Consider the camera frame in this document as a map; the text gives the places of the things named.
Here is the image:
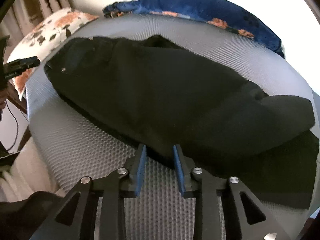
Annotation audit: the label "black pants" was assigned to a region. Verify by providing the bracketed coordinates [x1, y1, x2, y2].
[44, 35, 319, 209]

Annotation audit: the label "white floral pillow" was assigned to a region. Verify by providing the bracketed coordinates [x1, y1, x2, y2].
[6, 7, 100, 101]

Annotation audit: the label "grey textured mattress cover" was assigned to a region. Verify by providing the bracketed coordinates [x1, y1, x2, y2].
[27, 15, 319, 239]

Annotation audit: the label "blue floral blanket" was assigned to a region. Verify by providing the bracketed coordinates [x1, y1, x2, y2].
[103, 0, 285, 57]

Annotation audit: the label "black cable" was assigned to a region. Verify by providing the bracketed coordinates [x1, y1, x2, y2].
[4, 100, 21, 153]

